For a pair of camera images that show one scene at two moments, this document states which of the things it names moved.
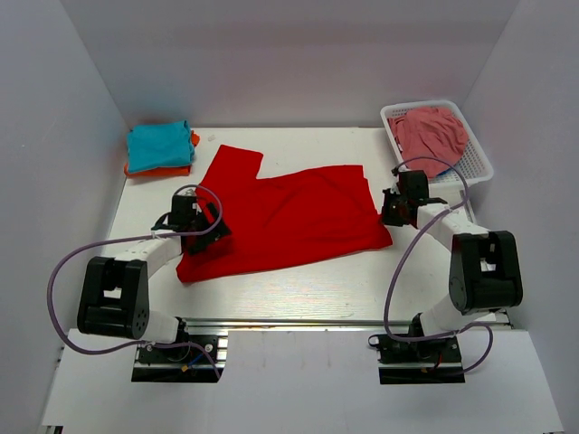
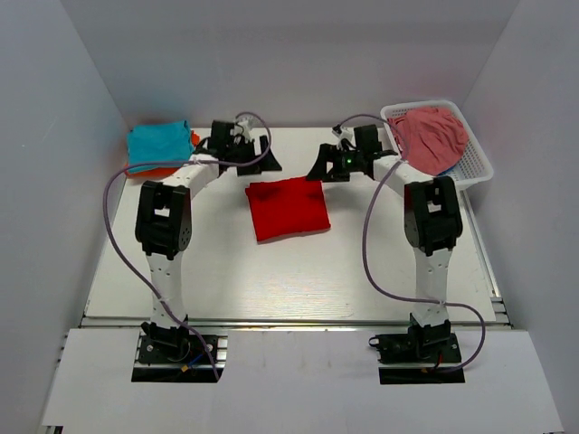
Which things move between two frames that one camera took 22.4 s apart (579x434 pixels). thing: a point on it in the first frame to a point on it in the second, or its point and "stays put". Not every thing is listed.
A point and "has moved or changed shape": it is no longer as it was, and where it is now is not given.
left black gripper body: (200, 223) to (243, 154)
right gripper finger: (393, 210) to (318, 171)
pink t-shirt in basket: (432, 132) stays put
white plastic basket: (474, 164) stays put
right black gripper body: (398, 190) to (347, 161)
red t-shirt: (280, 219) has moved or changed shape
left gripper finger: (221, 231) to (270, 163)
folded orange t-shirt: (166, 171) stays put
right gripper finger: (406, 217) to (336, 176)
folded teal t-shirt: (159, 146) stays put
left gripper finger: (197, 244) to (249, 170)
